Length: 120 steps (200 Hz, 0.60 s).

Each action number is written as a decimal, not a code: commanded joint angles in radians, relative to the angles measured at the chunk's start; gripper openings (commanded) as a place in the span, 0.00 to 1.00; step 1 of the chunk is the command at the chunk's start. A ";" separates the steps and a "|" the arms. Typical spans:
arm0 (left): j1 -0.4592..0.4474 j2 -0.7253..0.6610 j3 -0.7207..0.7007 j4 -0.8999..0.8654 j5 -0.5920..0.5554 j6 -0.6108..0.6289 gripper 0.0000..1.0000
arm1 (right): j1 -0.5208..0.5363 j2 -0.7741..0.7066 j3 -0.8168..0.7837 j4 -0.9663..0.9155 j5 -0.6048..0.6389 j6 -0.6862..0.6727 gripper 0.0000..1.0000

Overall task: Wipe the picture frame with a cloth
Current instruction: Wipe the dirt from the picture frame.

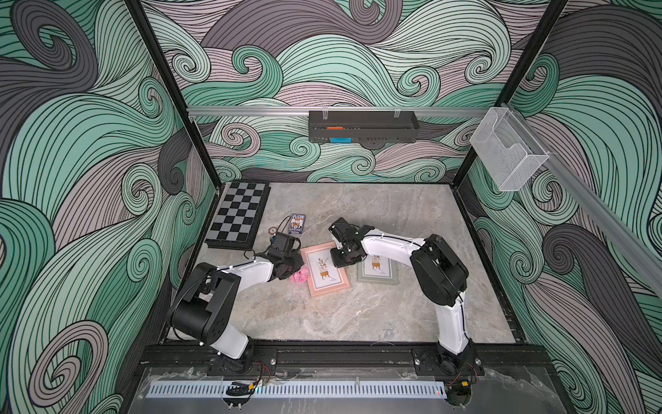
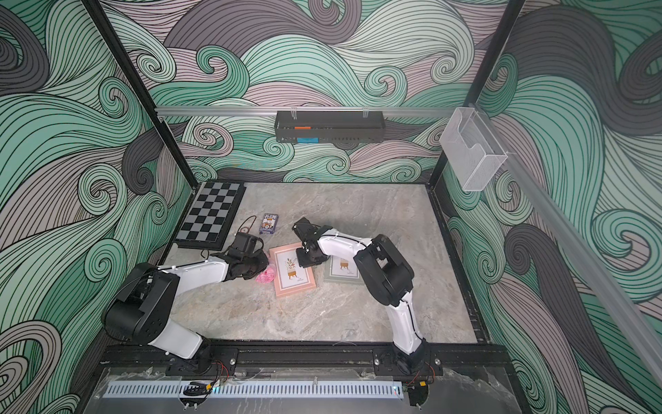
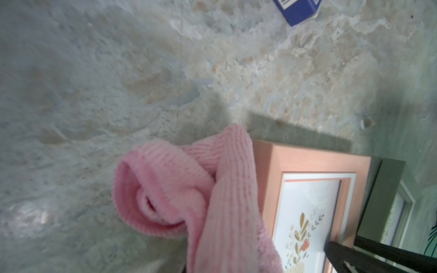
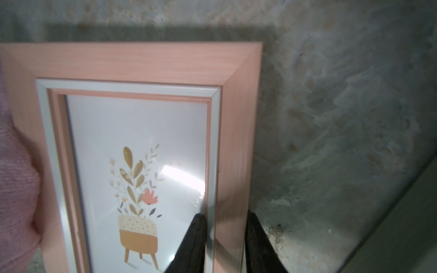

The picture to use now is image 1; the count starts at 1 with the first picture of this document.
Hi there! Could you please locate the white slotted cable duct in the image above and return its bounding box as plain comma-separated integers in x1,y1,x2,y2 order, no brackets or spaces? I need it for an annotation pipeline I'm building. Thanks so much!
146,379,447,400

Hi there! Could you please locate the aluminium rail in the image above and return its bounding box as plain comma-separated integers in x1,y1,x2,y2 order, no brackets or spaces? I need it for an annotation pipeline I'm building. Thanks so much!
502,103,661,296
187,105,489,118

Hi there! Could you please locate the black grey chessboard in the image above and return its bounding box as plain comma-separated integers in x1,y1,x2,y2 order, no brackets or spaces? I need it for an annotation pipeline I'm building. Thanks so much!
205,181,271,251

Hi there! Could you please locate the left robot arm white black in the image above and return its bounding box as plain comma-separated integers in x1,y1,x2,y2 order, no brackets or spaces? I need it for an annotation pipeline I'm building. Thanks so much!
167,233,303,360

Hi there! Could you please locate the clear acrylic wall holder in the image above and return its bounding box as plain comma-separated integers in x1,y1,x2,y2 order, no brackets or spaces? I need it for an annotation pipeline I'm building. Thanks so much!
470,106,549,193

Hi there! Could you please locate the green picture frame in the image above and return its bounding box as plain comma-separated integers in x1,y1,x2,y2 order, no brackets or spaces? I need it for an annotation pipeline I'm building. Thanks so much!
357,255,398,285

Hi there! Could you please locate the pink cloth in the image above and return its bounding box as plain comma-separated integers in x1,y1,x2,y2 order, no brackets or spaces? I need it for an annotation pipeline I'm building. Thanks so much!
289,266,310,284

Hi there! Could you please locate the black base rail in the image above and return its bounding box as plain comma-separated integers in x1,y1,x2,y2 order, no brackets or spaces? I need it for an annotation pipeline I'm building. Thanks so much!
139,340,550,379

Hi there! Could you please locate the aluminium right side rail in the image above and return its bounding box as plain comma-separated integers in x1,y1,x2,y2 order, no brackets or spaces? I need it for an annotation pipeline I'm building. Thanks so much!
502,103,661,296

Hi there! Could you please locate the playing card box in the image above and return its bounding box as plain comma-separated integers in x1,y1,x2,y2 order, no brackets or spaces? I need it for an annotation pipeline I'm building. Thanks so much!
288,213,306,236

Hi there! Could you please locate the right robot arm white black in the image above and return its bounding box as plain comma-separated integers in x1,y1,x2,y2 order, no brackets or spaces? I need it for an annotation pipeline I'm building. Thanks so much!
329,217,472,357

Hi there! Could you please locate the black wall shelf tray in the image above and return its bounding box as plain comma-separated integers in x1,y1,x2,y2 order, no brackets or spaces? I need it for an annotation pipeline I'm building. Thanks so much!
308,111,421,146

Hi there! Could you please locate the aluminium back rail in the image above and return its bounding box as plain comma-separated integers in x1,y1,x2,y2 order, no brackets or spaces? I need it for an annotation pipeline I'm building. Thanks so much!
187,105,489,118

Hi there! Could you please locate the pink picture frame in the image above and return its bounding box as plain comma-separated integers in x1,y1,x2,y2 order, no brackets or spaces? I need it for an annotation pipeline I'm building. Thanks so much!
301,241,350,298

